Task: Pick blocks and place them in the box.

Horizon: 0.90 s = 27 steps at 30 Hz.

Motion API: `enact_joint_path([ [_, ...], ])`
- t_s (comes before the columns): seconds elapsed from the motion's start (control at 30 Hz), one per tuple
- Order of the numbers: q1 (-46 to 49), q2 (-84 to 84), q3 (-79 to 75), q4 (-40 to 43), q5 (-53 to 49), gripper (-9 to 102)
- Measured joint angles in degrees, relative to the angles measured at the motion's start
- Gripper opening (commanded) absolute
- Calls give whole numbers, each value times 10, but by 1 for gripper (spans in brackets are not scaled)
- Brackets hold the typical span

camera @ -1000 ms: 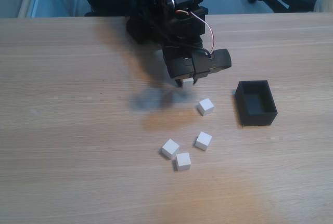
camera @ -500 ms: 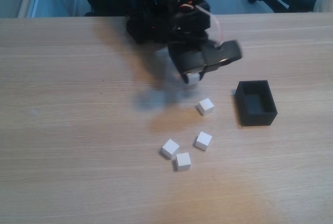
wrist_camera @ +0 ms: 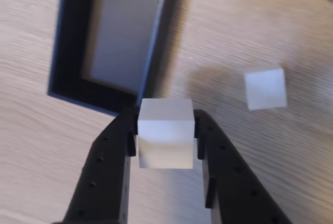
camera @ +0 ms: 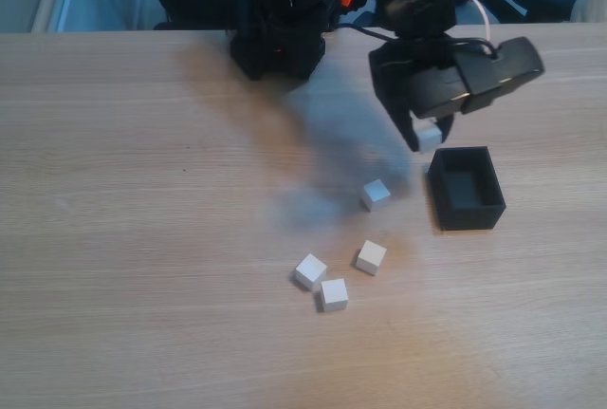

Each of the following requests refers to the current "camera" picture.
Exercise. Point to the white cube block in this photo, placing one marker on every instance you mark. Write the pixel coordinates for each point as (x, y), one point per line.
(310, 270)
(429, 139)
(375, 194)
(371, 257)
(334, 294)

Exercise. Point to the black open box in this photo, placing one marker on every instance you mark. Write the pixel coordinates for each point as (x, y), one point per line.
(474, 219)

